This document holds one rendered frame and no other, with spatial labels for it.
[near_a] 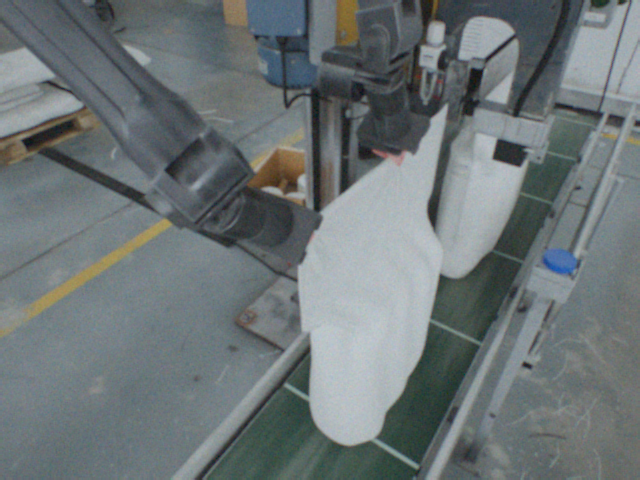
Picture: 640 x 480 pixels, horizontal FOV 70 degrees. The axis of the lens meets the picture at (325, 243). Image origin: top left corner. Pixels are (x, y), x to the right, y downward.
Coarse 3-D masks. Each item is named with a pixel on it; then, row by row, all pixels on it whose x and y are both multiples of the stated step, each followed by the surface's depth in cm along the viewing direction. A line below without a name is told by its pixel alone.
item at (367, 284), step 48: (432, 144) 91; (384, 192) 78; (336, 240) 70; (384, 240) 88; (432, 240) 98; (336, 288) 77; (384, 288) 86; (432, 288) 105; (336, 336) 84; (384, 336) 85; (336, 384) 90; (384, 384) 96; (336, 432) 102
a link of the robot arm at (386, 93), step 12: (360, 72) 63; (372, 72) 62; (396, 72) 61; (360, 84) 65; (372, 84) 61; (384, 84) 61; (396, 84) 61; (360, 96) 66; (372, 96) 62; (384, 96) 61; (396, 96) 62; (372, 108) 65; (384, 108) 63; (396, 108) 64
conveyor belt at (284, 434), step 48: (576, 144) 223; (528, 192) 191; (528, 240) 168; (480, 288) 149; (432, 336) 134; (480, 336) 134; (288, 384) 122; (432, 384) 122; (288, 432) 112; (384, 432) 112; (432, 432) 112
